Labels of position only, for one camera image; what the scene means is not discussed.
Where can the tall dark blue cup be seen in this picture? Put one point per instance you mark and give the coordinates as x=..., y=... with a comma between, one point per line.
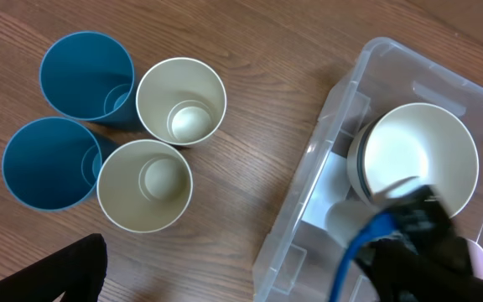
x=89, y=76
x=53, y=163

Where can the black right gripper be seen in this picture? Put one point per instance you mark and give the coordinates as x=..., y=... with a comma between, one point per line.
x=420, y=221

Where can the beige bowl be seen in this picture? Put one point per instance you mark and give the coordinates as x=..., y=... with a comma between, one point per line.
x=421, y=144

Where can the tall beige cup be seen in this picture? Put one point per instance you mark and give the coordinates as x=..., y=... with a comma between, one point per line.
x=145, y=186
x=181, y=101

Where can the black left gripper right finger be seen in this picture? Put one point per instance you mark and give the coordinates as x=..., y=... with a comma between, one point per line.
x=398, y=274

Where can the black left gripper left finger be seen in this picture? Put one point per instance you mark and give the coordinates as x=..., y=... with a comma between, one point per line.
x=74, y=273

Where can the blue-rimmed bowl underneath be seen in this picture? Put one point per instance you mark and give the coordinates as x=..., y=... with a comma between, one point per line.
x=354, y=163

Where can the small pink cup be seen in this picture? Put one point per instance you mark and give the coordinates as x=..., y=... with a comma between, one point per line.
x=476, y=258

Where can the clear plastic storage bin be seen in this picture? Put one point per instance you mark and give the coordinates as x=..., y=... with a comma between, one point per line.
x=298, y=258

